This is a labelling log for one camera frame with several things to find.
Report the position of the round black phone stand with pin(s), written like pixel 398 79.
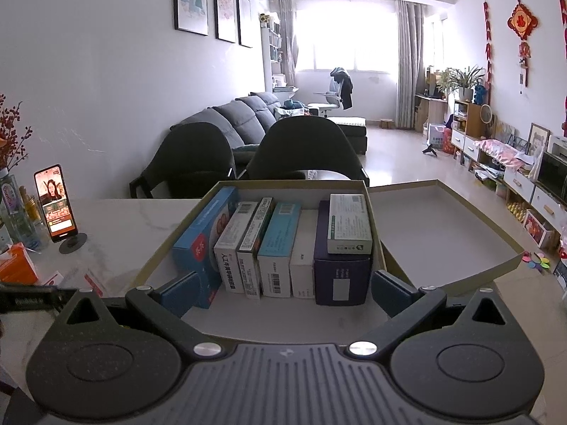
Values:
pixel 75 244

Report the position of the grey sofa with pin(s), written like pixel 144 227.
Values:
pixel 239 115

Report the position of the low white drawer cabinet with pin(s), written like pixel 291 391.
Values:
pixel 518 183

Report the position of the blue toy figure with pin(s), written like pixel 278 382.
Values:
pixel 480 95

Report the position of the dark purple box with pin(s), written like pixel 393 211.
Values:
pixel 341 279

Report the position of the grey curtain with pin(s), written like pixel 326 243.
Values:
pixel 288 40
pixel 407 62

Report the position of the plain white medicine box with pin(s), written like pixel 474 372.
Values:
pixel 303 265

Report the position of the dark jacket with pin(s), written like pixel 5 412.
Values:
pixel 345 86

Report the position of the white printer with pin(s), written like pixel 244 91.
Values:
pixel 559 146

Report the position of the black dining chair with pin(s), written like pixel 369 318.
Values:
pixel 190 159
pixel 305 146

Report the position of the white green medicine box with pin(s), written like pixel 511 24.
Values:
pixel 350 223

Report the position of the tan cardboard box lid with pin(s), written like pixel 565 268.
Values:
pixel 443 230

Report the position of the white office chair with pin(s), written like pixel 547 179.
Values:
pixel 330 93

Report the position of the clear plastic water bottle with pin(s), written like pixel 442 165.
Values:
pixel 11 203

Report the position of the framed wall picture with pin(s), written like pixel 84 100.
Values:
pixel 191 0
pixel 224 6
pixel 244 20

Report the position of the black smartphone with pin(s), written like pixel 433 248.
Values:
pixel 55 203

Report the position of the white marble desktop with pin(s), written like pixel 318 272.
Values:
pixel 124 221

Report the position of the tall white shelf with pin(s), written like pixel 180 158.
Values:
pixel 268 53

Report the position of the narrow green-white box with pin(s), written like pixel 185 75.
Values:
pixel 250 261

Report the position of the white barcode medicine box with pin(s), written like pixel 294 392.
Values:
pixel 232 252

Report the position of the pink cloth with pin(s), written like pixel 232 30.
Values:
pixel 498 150

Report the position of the red knot wall ornament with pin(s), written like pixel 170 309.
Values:
pixel 522 22

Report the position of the wooden open cabinet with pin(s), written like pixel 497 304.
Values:
pixel 471 119

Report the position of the colourful paper flower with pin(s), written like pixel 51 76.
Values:
pixel 536 261

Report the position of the tan cardboard box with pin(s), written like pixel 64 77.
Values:
pixel 288 318

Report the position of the large blue box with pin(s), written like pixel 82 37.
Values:
pixel 199 248

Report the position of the flower bouquet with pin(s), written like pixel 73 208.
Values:
pixel 6 128

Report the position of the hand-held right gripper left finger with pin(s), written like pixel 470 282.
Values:
pixel 181 292

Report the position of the silver microwave oven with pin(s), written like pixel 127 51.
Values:
pixel 553 172

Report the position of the dark grey ottoman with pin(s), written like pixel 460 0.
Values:
pixel 352 133

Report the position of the teal long medicine box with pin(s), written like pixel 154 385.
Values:
pixel 277 252

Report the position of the orange tissue pack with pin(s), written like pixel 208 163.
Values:
pixel 17 268

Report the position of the potted green plant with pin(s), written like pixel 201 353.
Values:
pixel 465 90

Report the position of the light wooden side desk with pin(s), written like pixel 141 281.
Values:
pixel 432 108

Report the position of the small black tripod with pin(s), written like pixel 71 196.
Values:
pixel 429 150

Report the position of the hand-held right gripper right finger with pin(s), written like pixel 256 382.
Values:
pixel 392 292

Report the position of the small wooden stool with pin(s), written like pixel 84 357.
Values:
pixel 387 122

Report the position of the red printed box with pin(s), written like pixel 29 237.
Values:
pixel 536 229

